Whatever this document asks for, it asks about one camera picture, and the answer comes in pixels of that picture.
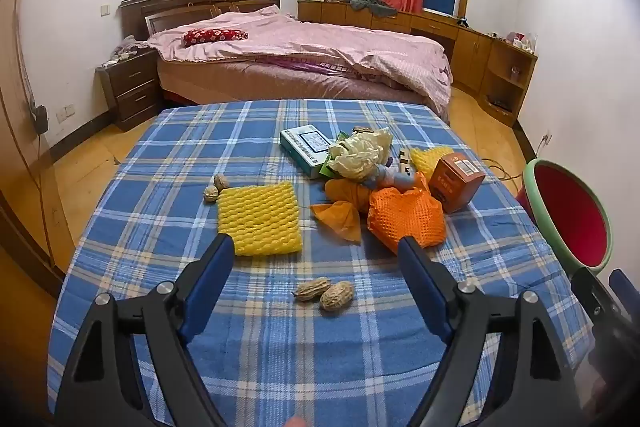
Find orange cardboard box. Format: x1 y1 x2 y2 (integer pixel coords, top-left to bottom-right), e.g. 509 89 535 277
430 152 487 214

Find floor cable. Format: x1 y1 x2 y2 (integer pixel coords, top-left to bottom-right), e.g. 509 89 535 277
480 157 523 182

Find blue plaid tablecloth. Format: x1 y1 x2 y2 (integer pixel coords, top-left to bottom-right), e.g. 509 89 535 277
47 99 596 427

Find large yellow foam net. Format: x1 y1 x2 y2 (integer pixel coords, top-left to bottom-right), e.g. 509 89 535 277
216 181 303 257

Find orange foam net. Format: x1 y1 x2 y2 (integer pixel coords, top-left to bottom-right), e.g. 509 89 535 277
367 187 447 253

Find wooden wardrobe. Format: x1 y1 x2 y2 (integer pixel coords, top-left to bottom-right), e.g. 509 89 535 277
0 0 66 300

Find small items on cabinet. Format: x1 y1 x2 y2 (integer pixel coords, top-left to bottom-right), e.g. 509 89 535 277
505 32 538 52

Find red floral pillow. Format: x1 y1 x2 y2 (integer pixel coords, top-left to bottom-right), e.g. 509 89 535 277
183 28 248 48

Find orange plastic bag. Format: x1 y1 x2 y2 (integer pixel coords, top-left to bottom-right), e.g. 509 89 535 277
310 177 373 244

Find small yellow foam net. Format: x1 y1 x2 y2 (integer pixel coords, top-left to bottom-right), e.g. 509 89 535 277
410 146 453 175

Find red bin with green rim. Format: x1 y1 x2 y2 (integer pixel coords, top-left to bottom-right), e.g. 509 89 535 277
517 158 613 270

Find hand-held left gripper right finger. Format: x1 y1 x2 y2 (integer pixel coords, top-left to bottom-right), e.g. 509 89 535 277
397 236 596 427

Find grey clothes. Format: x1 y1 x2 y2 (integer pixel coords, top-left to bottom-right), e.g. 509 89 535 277
342 0 398 18

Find clutter on nightstand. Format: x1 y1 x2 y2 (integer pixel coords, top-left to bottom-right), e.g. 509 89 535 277
107 36 151 68

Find white and teal medicine box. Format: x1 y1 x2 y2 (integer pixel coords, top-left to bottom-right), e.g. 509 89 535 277
279 125 335 180

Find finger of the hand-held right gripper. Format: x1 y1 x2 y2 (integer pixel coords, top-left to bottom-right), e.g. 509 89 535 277
571 266 631 358
608 269 640 323

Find cream plastic bag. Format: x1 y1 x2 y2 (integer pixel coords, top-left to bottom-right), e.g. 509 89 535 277
327 128 394 182

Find pink quilt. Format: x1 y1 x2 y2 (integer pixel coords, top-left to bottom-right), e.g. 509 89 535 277
147 5 453 122

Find dark wooden nightstand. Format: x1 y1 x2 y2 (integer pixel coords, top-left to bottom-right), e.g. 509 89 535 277
96 49 163 132

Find long wooden cabinet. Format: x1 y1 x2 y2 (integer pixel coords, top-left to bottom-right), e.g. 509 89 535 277
297 0 538 128

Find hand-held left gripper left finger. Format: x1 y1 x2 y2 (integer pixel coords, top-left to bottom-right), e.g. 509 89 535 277
55 234 236 427

